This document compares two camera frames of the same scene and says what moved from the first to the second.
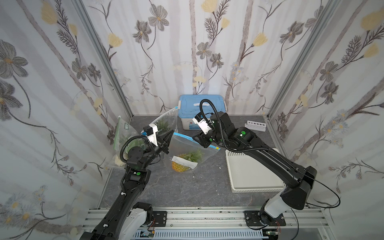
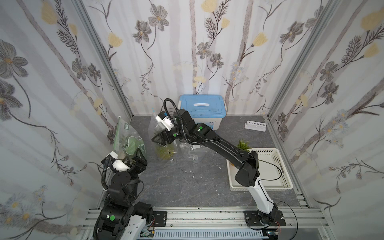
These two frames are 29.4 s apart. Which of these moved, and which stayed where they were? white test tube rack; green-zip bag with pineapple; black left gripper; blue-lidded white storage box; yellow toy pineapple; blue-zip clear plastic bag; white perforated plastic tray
Moved: yellow toy pineapple; blue-zip clear plastic bag; black left gripper
Stayed: white test tube rack; blue-lidded white storage box; white perforated plastic tray; green-zip bag with pineapple
